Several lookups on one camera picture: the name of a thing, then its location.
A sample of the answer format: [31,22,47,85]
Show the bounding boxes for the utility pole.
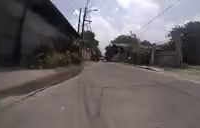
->
[79,5,93,64]
[76,7,83,35]

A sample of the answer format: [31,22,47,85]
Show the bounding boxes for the grey asphalt road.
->
[0,61,200,128]

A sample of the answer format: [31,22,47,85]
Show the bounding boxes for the green bushes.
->
[34,49,83,70]

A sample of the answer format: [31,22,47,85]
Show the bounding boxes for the street lamp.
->
[86,8,100,14]

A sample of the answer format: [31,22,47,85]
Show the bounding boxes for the dark kerb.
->
[0,67,84,110]

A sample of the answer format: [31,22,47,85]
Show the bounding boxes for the large dark building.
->
[0,0,81,70]

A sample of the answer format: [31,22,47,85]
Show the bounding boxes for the concrete pavement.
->
[0,65,83,95]

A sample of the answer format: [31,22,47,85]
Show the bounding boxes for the grey wall with gate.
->
[111,42,186,68]

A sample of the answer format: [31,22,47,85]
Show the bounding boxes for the overhead wires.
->
[67,0,182,33]

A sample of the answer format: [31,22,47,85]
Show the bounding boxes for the trees behind wall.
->
[104,15,200,67]

